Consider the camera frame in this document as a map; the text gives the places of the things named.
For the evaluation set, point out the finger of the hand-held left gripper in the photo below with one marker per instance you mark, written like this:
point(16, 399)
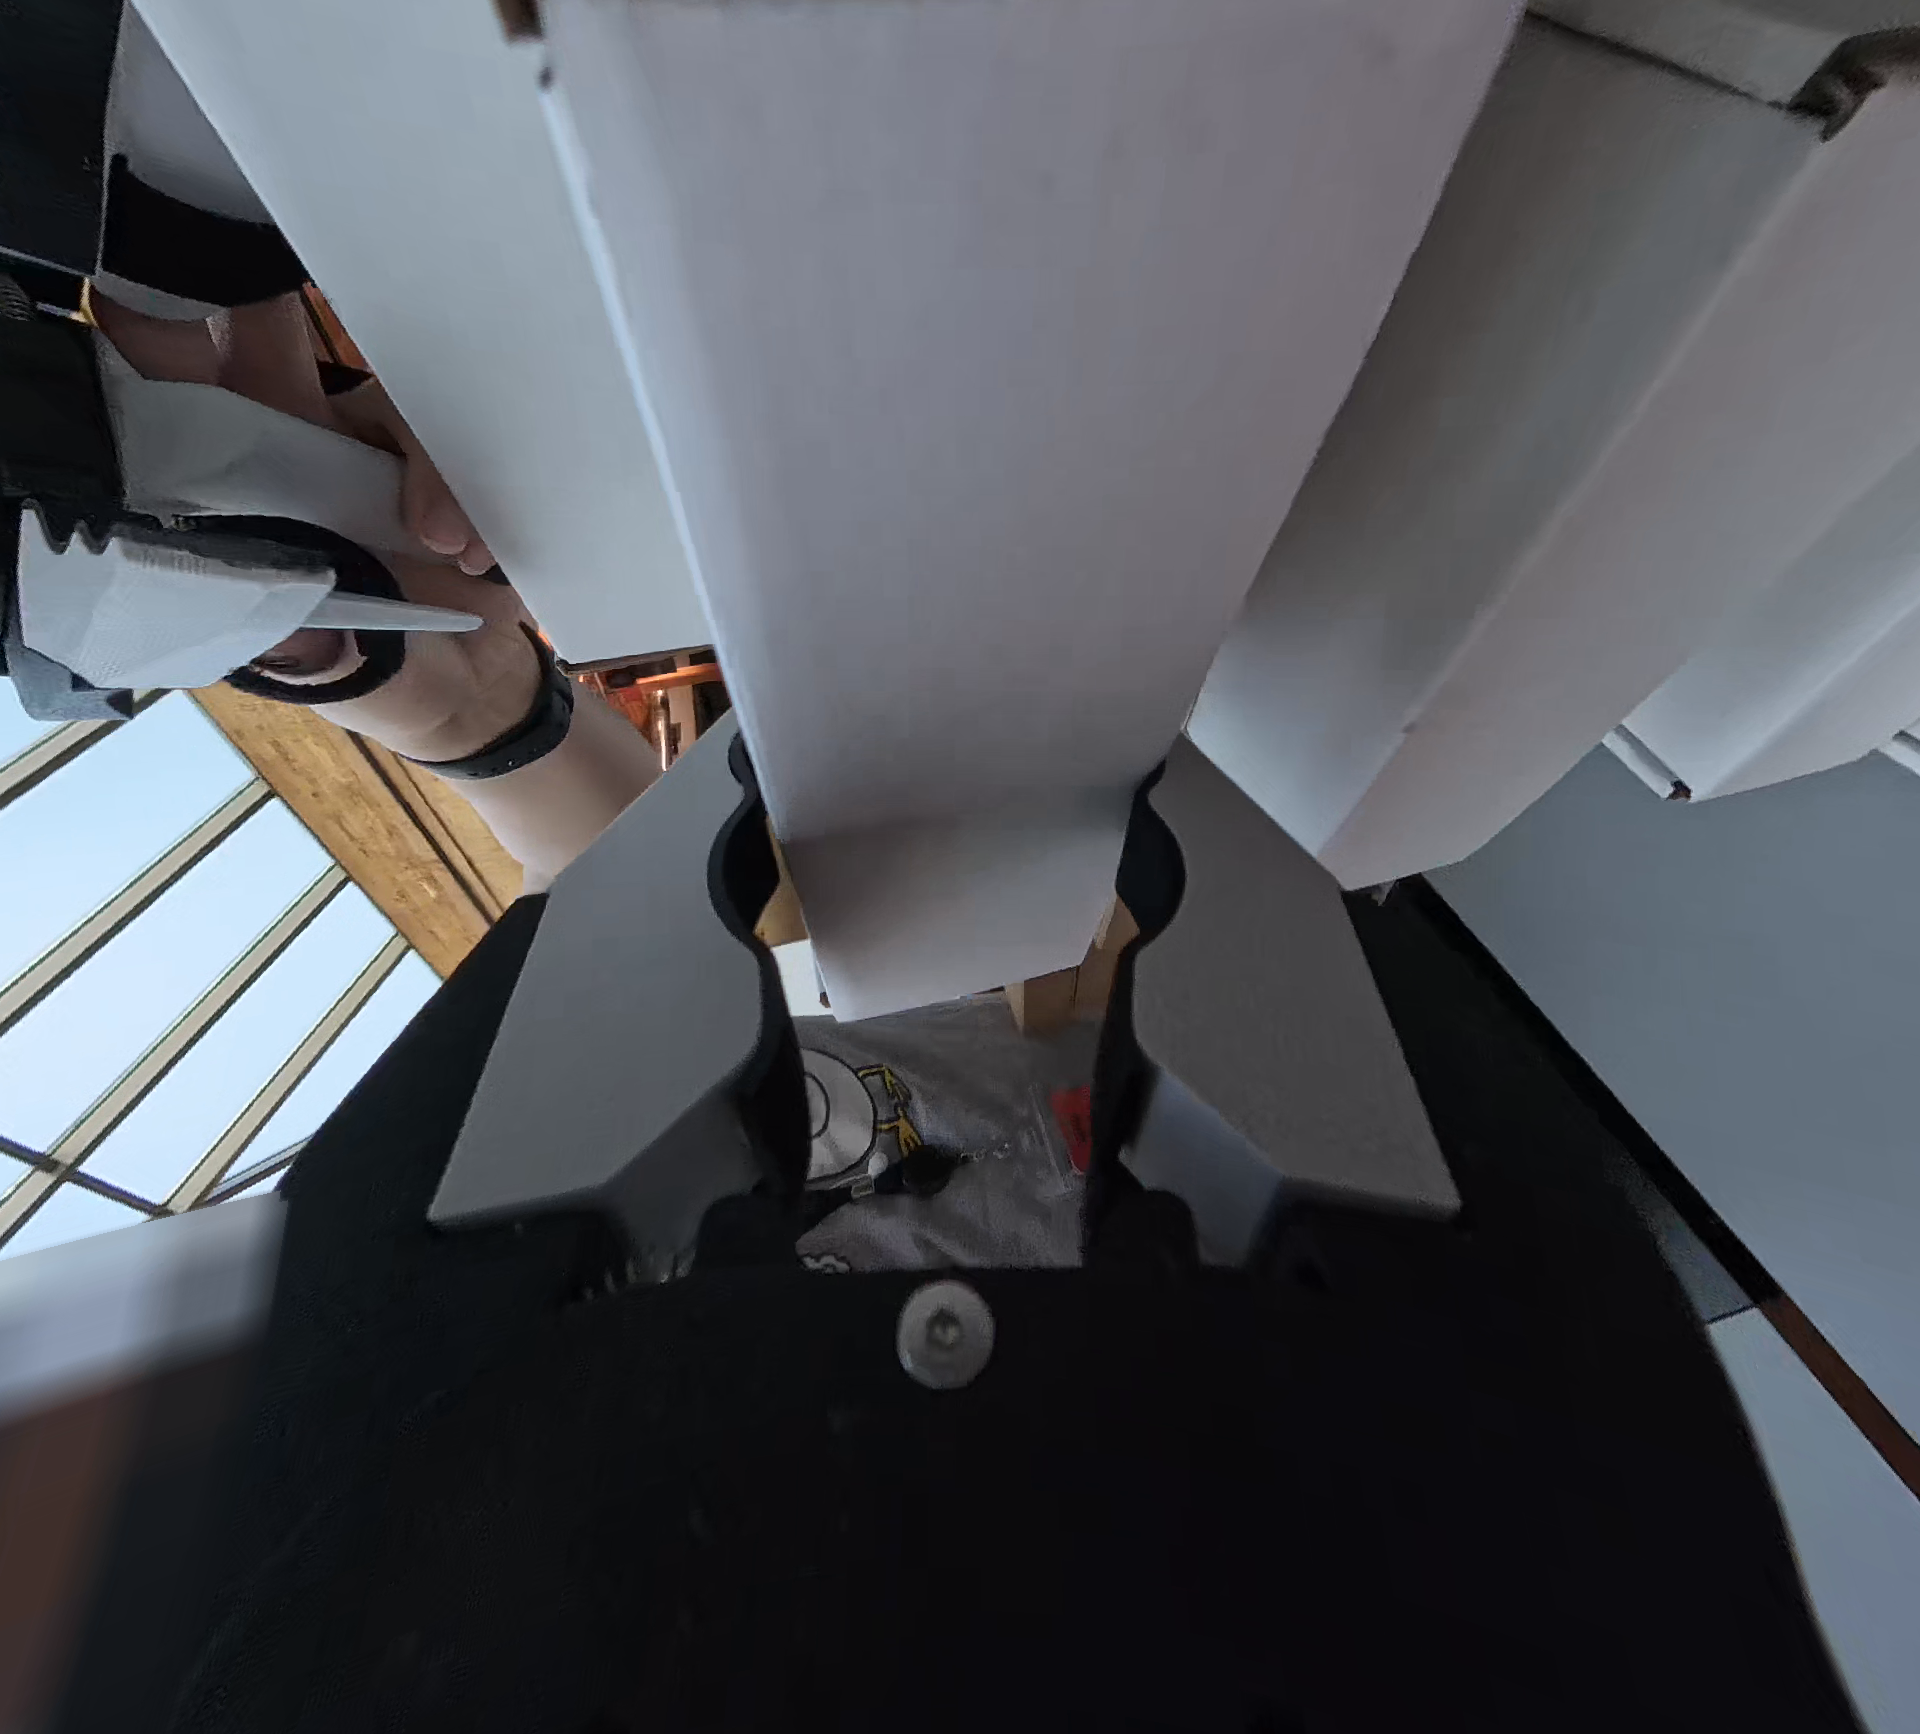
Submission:
point(148, 607)

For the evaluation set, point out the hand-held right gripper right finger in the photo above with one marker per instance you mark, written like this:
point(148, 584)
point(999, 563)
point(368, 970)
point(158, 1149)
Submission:
point(1276, 1016)

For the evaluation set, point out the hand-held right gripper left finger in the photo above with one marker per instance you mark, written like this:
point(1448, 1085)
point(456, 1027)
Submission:
point(612, 1043)

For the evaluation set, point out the white cardboard box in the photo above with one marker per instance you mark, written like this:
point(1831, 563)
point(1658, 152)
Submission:
point(376, 190)
point(976, 416)

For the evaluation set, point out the person's left forearm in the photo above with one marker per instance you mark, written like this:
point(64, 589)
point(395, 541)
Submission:
point(586, 787)

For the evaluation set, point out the person's left hand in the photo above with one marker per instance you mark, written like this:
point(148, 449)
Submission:
point(452, 684)

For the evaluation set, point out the black wristband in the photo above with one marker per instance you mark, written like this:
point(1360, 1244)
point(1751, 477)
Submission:
point(525, 738)

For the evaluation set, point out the skylight window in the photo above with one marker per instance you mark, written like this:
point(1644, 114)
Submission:
point(148, 939)

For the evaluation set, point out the stack of white boxes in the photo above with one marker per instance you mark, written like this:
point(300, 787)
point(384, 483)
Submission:
point(1574, 416)

